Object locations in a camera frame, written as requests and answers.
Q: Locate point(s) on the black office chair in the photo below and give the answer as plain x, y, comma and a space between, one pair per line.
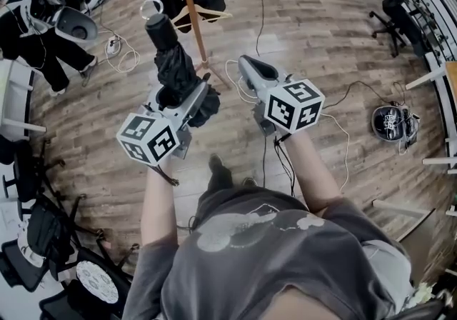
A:
396, 15
53, 236
32, 175

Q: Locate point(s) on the white power strip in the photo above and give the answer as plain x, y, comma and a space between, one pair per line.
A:
113, 44

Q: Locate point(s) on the person's right forearm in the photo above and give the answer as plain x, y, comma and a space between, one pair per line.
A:
310, 172

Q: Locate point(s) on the person's black shoe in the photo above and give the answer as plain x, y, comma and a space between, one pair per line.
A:
219, 175
249, 181

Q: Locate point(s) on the wooden coat stand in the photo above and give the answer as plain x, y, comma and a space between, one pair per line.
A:
194, 18

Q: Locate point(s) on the person's left forearm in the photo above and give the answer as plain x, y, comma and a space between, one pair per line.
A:
157, 204

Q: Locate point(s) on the round patterned cushion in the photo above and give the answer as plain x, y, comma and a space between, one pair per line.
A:
96, 282

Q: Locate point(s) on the black umbrella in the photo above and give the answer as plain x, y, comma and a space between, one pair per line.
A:
175, 61

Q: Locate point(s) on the grey cone-shaped device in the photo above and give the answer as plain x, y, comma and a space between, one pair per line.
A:
76, 27

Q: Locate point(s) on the wooden clothes hanger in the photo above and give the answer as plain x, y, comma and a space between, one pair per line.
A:
210, 13

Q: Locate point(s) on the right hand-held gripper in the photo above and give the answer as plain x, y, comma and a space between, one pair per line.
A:
292, 108

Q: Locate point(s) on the white table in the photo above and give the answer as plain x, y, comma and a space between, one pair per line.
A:
14, 97

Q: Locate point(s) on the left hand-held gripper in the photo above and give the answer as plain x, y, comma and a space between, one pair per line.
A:
150, 140

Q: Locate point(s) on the person's grey printed t-shirt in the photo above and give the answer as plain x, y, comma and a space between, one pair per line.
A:
271, 261

